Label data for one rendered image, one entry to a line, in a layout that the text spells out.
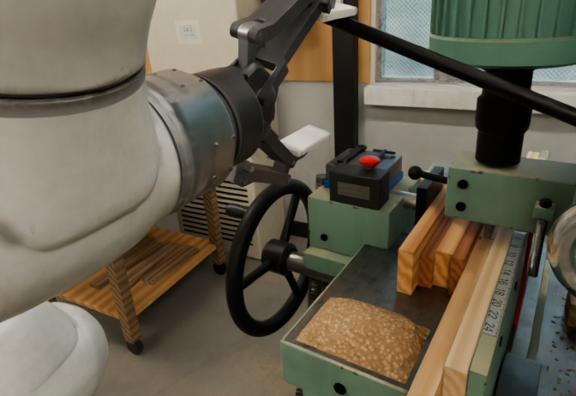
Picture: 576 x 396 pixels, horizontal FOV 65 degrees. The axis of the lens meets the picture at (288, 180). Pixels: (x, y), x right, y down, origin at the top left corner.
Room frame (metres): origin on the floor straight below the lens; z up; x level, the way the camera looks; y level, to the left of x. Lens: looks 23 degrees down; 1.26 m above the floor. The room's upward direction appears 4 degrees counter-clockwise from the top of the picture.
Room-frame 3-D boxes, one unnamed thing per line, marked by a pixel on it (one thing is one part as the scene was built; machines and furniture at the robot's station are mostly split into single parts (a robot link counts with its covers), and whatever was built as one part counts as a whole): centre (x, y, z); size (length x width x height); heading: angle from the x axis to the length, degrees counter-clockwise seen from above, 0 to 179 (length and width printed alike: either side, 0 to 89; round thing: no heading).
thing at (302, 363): (0.61, -0.19, 0.87); 0.61 x 0.30 x 0.06; 146
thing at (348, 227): (0.65, -0.12, 0.91); 0.15 x 0.14 x 0.09; 146
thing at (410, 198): (0.61, -0.18, 0.95); 0.09 x 0.07 x 0.09; 146
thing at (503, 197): (0.50, -0.27, 1.00); 0.14 x 0.07 x 0.09; 56
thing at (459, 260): (0.55, -0.26, 0.93); 0.24 x 0.01 x 0.05; 146
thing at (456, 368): (0.54, -0.30, 0.92); 0.60 x 0.02 x 0.05; 146
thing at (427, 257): (0.56, -0.23, 0.92); 0.24 x 0.02 x 0.05; 146
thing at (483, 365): (0.53, -0.31, 0.93); 0.60 x 0.02 x 0.06; 146
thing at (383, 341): (0.39, -0.07, 0.91); 0.12 x 0.09 x 0.03; 56
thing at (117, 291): (1.72, 0.71, 0.32); 0.66 x 0.57 x 0.64; 151
